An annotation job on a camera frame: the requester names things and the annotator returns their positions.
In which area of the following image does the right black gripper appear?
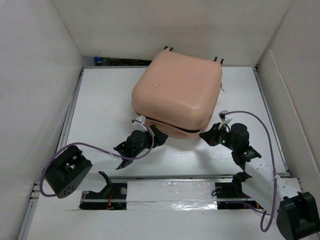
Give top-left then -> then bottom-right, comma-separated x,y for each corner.
198,122 -> 237,151

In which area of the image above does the pink hard-shell suitcase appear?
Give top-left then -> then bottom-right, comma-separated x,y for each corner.
131,46 -> 224,139

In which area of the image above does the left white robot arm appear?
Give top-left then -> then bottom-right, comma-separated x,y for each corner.
39,123 -> 169,199

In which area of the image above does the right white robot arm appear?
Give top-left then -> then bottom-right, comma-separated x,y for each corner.
199,123 -> 320,240

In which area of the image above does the background electronics box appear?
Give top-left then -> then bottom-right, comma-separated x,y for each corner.
94,56 -> 104,66

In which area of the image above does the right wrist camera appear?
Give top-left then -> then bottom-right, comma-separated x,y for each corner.
218,110 -> 232,130

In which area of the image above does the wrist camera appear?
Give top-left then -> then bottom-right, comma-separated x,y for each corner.
218,110 -> 232,130
131,115 -> 147,132

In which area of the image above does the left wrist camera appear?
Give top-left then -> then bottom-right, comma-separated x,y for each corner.
131,115 -> 147,132

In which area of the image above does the aluminium rail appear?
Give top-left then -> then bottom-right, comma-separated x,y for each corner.
84,179 -> 253,204

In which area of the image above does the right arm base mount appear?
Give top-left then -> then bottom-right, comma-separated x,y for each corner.
211,172 -> 263,213

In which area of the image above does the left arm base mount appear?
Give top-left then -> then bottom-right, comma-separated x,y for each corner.
79,171 -> 128,211

